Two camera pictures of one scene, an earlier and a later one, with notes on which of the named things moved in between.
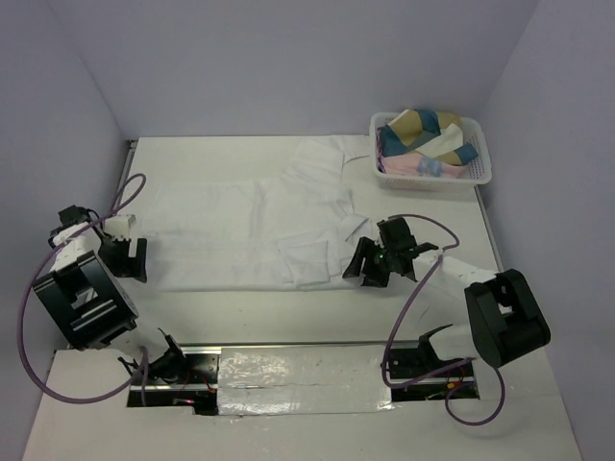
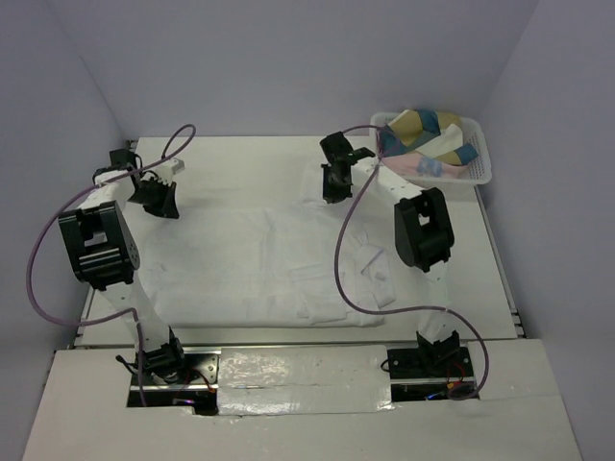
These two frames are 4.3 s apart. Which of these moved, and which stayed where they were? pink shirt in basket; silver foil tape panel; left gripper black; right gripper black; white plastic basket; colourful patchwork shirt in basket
Moved: left gripper black; right gripper black
Stayed: pink shirt in basket; white plastic basket; silver foil tape panel; colourful patchwork shirt in basket
